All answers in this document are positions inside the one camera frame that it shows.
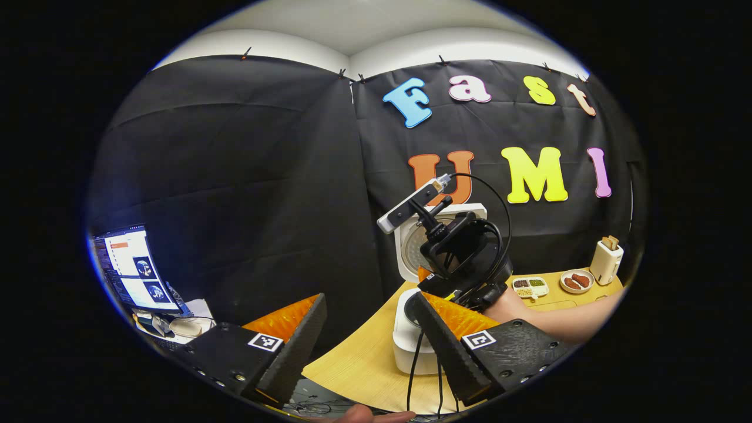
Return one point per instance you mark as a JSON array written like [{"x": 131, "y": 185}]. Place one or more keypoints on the brown meat patty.
[
  {"x": 581, "y": 279},
  {"x": 571, "y": 284}
]

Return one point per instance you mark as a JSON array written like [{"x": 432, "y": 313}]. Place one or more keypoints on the white divided bean dish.
[{"x": 530, "y": 288}]

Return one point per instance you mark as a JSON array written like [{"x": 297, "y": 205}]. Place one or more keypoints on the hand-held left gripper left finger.
[{"x": 302, "y": 346}]

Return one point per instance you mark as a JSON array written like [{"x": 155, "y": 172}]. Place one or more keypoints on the black backdrop cloth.
[{"x": 247, "y": 176}]

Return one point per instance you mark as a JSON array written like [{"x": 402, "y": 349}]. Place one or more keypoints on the open laptop computer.
[{"x": 132, "y": 264}]

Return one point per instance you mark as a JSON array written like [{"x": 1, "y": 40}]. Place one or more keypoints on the white round plate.
[{"x": 577, "y": 290}]

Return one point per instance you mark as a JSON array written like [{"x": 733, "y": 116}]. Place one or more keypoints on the white rice cooker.
[{"x": 405, "y": 346}]

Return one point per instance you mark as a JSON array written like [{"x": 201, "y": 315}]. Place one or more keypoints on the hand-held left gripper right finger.
[{"x": 446, "y": 352}]

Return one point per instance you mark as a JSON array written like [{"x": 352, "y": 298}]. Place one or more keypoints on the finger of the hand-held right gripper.
[{"x": 435, "y": 283}]

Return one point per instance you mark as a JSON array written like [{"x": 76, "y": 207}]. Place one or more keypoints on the white toaster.
[{"x": 605, "y": 267}]

